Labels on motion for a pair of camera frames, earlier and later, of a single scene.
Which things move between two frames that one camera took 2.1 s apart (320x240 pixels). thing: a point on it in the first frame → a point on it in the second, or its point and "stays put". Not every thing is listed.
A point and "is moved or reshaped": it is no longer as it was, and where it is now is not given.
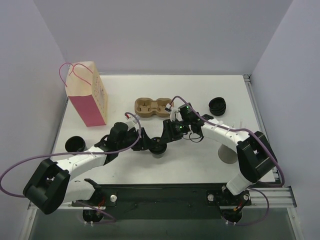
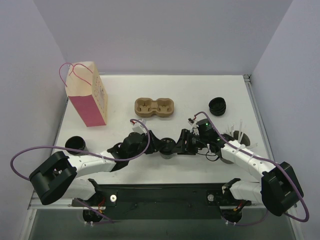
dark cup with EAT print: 158,156 → 168,156
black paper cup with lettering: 75,144 stays put
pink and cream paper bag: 86,91 stays put
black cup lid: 157,145 is moved or reshaped
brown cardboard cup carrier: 146,107 stays put
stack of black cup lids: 217,106 stays put
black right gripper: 167,131 → 185,141
